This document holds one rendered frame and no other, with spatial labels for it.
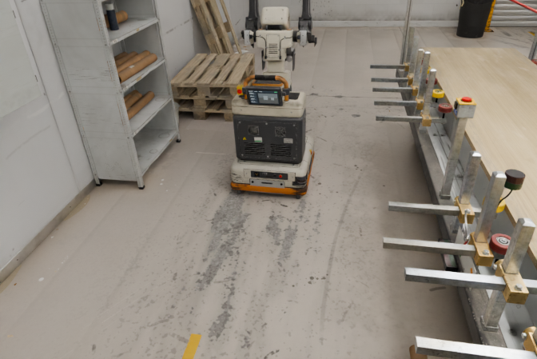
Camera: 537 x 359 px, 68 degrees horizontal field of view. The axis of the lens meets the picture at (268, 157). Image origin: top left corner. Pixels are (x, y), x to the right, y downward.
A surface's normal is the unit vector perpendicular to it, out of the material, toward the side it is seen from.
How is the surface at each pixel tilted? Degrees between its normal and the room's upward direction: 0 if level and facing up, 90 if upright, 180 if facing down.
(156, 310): 0
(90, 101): 90
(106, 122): 90
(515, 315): 0
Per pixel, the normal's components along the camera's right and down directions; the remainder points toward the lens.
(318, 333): -0.04, -0.86
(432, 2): -0.18, 0.50
